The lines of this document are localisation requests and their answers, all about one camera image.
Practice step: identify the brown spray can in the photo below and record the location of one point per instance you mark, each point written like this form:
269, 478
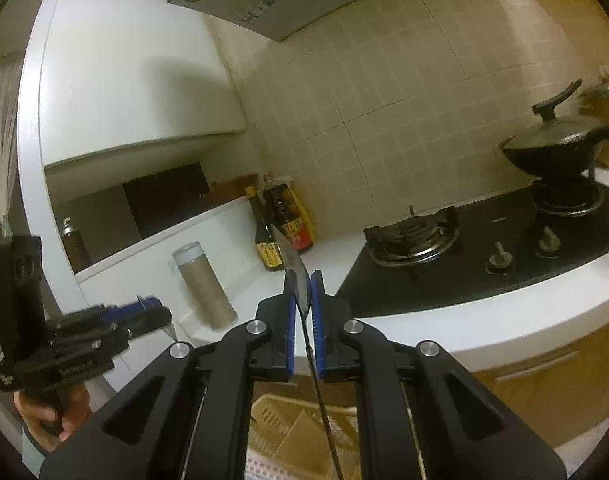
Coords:
77, 250

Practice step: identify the bare gas burner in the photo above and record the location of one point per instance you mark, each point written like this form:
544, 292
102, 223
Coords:
409, 245

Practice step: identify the white wall cabinet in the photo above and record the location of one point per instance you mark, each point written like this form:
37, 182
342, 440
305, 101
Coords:
134, 70

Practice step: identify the gas burner under wok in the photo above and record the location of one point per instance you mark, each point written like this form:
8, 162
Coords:
564, 200

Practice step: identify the grey range hood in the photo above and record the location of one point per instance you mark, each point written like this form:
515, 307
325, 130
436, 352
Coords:
284, 0

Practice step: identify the gold thermos flask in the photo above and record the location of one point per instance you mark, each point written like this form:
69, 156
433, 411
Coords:
204, 290

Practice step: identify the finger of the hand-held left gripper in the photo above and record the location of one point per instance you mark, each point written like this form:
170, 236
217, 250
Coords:
134, 311
152, 325

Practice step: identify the yellow label sauce bottle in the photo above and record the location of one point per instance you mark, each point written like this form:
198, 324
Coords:
267, 255

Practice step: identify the beige utensil holder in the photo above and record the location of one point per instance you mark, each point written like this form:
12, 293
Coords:
284, 440

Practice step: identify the stove knob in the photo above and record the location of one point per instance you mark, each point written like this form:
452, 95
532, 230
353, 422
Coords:
548, 245
499, 262

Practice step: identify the yellow oil bottle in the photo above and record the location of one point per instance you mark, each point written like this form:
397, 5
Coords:
304, 210

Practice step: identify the wooden cutting board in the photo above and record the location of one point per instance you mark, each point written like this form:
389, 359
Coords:
232, 187

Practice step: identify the person's left hand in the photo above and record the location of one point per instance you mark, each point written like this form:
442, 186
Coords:
34, 412

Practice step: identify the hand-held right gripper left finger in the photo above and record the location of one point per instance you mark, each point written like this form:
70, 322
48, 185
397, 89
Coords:
290, 340

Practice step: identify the red label sauce bottle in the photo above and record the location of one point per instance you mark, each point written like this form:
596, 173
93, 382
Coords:
284, 210

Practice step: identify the black spatula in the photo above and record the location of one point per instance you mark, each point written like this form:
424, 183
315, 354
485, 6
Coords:
297, 280

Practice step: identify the black glass gas stove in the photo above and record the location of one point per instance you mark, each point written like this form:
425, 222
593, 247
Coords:
434, 280

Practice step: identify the woven checkered mat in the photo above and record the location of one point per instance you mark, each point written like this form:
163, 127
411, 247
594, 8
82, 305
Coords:
259, 470

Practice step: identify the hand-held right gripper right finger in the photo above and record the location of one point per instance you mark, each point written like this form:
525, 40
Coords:
317, 330

